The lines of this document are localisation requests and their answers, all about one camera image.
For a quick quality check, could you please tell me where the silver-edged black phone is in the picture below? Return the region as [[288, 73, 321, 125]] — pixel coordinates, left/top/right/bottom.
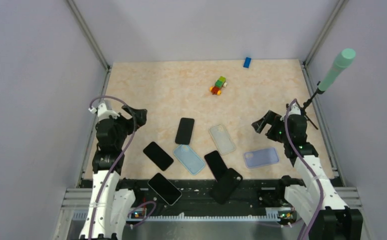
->
[[147, 173, 182, 206]]

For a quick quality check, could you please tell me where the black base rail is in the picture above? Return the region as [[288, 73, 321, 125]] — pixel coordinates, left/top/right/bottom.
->
[[77, 178, 343, 220]]

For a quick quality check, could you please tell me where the lavender phone case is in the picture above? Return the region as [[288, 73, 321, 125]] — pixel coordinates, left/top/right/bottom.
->
[[243, 147, 280, 169]]

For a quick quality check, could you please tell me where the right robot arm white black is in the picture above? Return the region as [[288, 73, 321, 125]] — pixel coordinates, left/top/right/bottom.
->
[[251, 109, 364, 240]]

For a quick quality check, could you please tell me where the clear beige phone case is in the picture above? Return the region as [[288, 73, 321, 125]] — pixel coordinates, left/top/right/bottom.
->
[[208, 124, 236, 156]]

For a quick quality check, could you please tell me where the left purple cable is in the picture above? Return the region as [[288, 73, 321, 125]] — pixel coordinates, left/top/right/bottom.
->
[[86, 95, 158, 240]]

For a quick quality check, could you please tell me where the mint green microphone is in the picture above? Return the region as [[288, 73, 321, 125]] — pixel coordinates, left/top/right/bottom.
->
[[317, 48, 356, 94]]

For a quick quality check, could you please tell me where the black tripod stand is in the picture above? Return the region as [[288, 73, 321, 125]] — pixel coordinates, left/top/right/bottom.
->
[[296, 88, 324, 130]]

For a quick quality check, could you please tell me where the black phone case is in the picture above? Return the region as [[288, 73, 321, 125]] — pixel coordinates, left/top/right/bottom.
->
[[209, 168, 243, 205]]

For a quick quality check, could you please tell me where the light blue phone case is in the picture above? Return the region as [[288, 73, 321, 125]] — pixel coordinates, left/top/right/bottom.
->
[[173, 144, 206, 176]]

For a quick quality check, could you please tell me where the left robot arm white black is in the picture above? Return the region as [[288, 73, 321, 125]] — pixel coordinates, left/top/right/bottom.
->
[[78, 100, 148, 240]]

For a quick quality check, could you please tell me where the colourful toy block car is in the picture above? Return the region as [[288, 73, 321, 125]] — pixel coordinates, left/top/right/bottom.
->
[[209, 76, 228, 96]]

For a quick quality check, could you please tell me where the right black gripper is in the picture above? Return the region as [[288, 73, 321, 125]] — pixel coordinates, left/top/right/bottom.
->
[[252, 110, 292, 144]]

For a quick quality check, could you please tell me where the blue toy brick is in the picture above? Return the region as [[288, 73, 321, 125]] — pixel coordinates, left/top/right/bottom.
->
[[243, 57, 252, 69]]

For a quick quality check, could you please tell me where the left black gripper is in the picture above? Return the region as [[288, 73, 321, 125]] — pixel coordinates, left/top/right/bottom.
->
[[110, 104, 147, 148]]

